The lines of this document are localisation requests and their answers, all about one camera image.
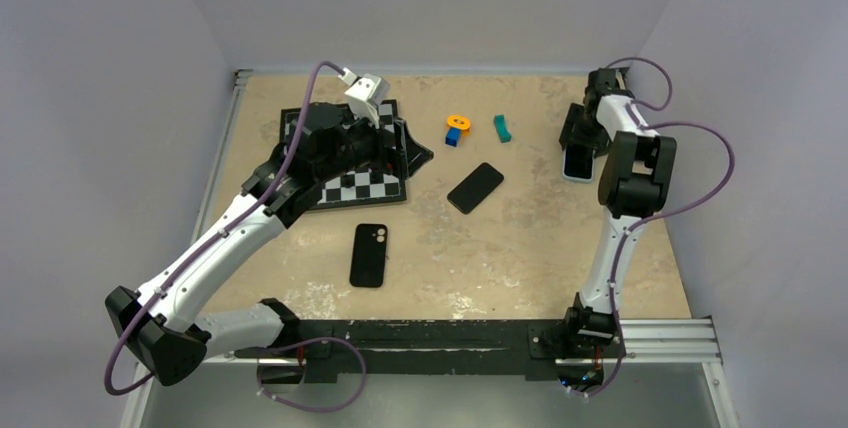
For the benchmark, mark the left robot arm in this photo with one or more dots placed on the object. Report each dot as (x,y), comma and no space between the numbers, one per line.
(160,322)

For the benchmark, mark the blue cube block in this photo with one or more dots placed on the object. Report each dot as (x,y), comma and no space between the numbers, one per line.
(453,136)

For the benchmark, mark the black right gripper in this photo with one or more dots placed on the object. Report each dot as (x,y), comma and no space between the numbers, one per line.
(600,142)

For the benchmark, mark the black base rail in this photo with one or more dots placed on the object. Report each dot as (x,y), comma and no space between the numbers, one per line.
(531,348)

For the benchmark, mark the black smartphone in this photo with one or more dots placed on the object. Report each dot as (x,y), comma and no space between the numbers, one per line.
(475,188)

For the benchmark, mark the orange ring block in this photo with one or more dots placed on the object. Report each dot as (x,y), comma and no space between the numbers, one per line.
(459,122)

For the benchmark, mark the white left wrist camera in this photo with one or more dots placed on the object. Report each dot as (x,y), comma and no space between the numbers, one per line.
(364,95)

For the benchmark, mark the black white chessboard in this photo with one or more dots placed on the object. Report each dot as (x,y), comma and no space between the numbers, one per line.
(359,188)

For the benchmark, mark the black phone case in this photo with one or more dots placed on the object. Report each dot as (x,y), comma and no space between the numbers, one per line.
(369,256)

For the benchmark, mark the teal curved block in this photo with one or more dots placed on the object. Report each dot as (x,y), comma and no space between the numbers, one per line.
(501,128)

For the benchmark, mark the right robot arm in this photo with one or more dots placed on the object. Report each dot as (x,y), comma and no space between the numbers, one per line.
(633,185)

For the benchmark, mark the phone in light blue case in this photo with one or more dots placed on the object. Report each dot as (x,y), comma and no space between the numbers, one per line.
(578,164)

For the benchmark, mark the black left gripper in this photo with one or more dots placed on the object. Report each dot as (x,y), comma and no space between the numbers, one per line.
(391,160)

